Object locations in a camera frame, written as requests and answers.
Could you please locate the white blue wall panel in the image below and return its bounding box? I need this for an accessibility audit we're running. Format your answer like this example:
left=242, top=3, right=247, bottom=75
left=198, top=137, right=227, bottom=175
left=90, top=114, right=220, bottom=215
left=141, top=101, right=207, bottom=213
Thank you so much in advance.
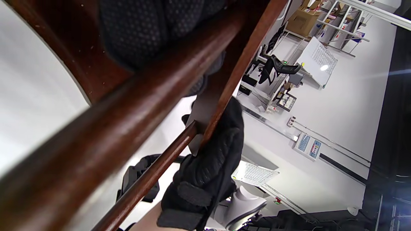
left=294, top=133, right=322, bottom=161

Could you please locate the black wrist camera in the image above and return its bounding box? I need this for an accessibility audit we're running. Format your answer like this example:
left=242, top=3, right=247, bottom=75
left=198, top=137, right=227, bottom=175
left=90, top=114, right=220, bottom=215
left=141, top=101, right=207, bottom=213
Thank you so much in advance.
left=116, top=154, right=185, bottom=203

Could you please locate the brown cardboard box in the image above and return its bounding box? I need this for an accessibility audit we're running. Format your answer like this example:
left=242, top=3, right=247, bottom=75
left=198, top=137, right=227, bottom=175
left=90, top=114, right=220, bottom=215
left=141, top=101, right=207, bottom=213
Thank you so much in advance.
left=286, top=6, right=321, bottom=37

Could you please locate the black white hand controller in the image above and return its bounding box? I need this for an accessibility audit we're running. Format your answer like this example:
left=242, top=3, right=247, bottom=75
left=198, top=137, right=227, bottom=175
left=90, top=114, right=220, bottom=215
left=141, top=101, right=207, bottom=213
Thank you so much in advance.
left=205, top=186, right=267, bottom=231

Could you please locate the person's right hand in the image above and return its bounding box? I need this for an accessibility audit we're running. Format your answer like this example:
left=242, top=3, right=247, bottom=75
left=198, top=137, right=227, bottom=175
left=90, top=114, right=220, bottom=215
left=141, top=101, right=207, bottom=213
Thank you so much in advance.
left=157, top=96, right=245, bottom=231

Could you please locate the white metal shelf rack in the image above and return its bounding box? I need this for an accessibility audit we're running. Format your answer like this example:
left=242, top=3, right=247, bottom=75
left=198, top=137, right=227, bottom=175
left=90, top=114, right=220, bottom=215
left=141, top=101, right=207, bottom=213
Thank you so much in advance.
left=316, top=0, right=370, bottom=58

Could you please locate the wooden key rack bar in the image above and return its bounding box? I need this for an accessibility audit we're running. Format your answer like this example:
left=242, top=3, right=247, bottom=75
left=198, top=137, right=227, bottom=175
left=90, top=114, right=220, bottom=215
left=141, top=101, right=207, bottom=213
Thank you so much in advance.
left=186, top=0, right=289, bottom=156

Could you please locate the wooden key rack tray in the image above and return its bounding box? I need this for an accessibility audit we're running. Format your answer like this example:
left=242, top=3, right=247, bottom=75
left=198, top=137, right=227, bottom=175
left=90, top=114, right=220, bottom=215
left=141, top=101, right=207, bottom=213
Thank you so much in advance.
left=6, top=0, right=135, bottom=105

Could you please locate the person's right forearm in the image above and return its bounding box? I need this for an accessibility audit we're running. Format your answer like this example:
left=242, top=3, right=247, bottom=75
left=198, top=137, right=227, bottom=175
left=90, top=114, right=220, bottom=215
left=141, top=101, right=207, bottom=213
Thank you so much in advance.
left=128, top=202, right=193, bottom=231

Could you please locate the black office chair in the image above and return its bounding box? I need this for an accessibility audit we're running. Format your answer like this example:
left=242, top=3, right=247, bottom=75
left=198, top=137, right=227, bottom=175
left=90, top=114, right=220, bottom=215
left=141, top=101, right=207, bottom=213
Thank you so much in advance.
left=258, top=55, right=302, bottom=84

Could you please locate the white board panel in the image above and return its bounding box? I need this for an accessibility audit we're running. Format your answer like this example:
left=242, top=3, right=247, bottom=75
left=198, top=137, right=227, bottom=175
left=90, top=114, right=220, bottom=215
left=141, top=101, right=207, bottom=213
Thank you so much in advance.
left=295, top=37, right=338, bottom=89

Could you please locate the wooden key rack rod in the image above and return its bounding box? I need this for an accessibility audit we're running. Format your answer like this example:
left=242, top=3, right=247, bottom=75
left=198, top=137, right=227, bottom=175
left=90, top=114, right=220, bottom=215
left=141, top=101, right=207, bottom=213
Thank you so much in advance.
left=0, top=10, right=248, bottom=231
left=92, top=121, right=198, bottom=231

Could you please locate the person's left hand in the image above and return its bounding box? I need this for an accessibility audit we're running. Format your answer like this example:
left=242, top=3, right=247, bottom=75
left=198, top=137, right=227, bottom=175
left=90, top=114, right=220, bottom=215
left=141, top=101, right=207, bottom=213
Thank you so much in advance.
left=99, top=0, right=227, bottom=97

